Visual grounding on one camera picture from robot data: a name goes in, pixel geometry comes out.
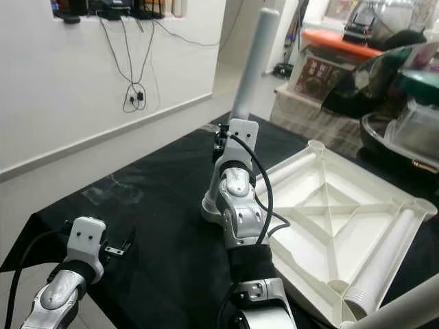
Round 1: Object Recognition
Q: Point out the thin black floor cable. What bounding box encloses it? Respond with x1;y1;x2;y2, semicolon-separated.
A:
98;16;160;115
153;0;249;49

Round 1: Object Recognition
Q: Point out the shiny black plastic bag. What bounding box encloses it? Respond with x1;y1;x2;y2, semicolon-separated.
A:
321;40;439;122

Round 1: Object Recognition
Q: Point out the crumpled clear tape piece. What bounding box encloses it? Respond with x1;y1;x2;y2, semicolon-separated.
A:
199;121;225;135

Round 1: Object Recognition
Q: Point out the patterned cloth covered bench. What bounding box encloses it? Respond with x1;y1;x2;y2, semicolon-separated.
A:
270;84;369;149

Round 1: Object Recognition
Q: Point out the black tablecloth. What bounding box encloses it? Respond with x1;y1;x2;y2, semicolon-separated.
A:
0;112;439;329

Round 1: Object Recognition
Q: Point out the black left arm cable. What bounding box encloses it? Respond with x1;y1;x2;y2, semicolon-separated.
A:
3;229;74;329

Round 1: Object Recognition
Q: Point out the white plastic table top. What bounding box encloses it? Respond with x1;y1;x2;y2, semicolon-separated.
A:
218;140;439;329

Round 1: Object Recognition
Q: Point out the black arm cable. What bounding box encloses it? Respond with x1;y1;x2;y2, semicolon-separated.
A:
230;133;294;329
3;229;74;329

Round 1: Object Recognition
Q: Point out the clear bin with orange lid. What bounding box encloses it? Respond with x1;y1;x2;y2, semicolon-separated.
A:
290;27;386;105

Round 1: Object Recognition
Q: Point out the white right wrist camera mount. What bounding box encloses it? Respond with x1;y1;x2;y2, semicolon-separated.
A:
218;117;261;177

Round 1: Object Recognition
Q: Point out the black wifi router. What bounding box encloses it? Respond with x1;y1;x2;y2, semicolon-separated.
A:
129;0;170;21

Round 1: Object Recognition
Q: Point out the small black appliance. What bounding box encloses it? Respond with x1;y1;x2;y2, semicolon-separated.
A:
343;16;383;47

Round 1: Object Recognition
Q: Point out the black set-top box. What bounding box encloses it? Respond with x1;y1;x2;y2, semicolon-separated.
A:
84;0;136;19

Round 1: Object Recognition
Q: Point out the white plastic table leg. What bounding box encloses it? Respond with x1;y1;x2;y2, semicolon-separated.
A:
345;273;439;329
342;208;420;321
256;154;318;193
201;8;281;225

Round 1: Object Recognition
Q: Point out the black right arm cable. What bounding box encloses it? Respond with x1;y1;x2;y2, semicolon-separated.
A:
230;133;294;329

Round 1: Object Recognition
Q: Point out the flat clear tape patch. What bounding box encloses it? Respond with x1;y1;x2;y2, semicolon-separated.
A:
81;173;146;208

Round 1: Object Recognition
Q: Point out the clear plastic food container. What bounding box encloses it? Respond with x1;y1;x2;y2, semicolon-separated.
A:
383;98;439;156

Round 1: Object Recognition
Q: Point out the black coiled hose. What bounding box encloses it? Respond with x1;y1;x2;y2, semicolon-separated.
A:
274;61;294;77

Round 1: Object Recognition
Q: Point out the green round pot lid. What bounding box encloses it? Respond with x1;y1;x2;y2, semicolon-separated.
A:
390;67;439;108

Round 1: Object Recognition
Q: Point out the brown printed carton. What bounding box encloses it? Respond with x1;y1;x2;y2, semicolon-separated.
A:
294;53;342;98

